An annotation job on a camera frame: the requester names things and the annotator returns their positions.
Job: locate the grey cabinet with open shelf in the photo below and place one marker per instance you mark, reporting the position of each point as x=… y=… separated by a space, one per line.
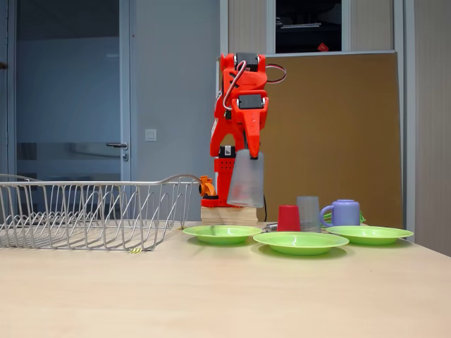
x=246 y=24

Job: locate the red robot arm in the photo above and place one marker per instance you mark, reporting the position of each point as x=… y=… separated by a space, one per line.
x=220 y=141

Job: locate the orange clamp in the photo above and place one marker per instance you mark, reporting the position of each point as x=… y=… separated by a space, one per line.
x=208 y=188

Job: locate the green plastic plate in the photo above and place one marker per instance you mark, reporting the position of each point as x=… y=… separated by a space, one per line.
x=222 y=234
x=299 y=243
x=370 y=235

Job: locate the yellow black striped tape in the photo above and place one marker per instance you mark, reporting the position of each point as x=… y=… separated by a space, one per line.
x=135 y=250

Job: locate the grey sliding door cabinet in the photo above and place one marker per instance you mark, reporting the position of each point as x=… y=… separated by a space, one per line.
x=433 y=105

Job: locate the purple plastic mug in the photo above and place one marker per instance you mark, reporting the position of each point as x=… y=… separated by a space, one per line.
x=347 y=213

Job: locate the grey glass door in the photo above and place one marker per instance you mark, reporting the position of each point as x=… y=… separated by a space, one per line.
x=70 y=88

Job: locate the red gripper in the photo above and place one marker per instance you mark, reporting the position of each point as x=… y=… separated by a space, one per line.
x=252 y=121

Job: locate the white spiral notebook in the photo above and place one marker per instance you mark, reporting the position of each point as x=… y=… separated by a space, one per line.
x=299 y=25

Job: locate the brown partition board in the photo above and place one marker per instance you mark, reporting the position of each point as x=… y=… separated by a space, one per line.
x=334 y=141

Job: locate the red plastic cup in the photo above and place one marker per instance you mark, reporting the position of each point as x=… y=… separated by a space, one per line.
x=289 y=218

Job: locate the yellow green tape bit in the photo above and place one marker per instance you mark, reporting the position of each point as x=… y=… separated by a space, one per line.
x=182 y=229

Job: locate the white light switch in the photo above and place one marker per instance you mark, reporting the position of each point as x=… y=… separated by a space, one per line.
x=151 y=135

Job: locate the small red item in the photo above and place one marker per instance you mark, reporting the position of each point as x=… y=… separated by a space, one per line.
x=322 y=46

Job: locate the grey translucent plastic cup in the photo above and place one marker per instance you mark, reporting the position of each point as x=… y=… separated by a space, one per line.
x=246 y=183
x=310 y=211

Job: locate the wooden base block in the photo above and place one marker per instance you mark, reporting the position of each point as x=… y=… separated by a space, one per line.
x=225 y=214

